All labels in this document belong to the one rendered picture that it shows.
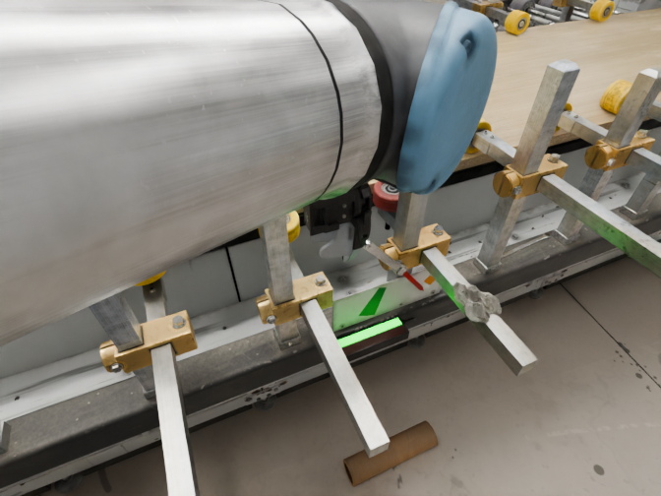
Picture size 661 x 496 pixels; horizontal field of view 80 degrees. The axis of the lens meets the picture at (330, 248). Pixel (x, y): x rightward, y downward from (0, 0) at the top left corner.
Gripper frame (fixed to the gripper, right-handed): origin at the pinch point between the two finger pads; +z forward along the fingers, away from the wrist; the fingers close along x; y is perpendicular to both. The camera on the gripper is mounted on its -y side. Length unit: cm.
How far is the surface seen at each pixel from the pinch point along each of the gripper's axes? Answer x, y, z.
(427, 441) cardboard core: 5, -29, 91
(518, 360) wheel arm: 19.8, -18.7, 11.9
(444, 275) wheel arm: 1.1, -18.6, 11.8
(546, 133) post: -6.5, -40.8, -7.4
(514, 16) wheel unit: -96, -119, 1
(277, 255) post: -6.3, 9.2, 2.7
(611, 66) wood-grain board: -54, -125, 8
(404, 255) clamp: -5.6, -14.5, 11.4
